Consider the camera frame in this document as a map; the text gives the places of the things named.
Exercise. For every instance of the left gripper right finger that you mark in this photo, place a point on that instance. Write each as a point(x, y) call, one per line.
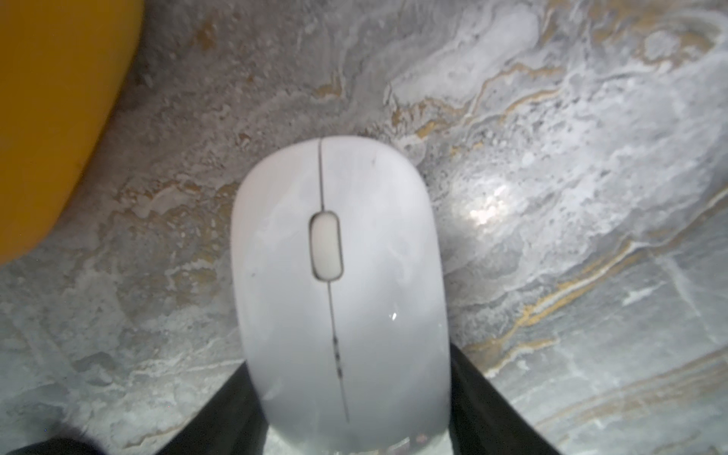
point(482, 422)

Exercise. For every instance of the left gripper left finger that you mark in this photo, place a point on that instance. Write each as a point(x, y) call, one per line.
point(232, 422)

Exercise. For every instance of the white mouse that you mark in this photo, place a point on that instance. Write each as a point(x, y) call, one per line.
point(340, 296)

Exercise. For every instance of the yellow storage tray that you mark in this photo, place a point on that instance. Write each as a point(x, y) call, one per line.
point(63, 64)

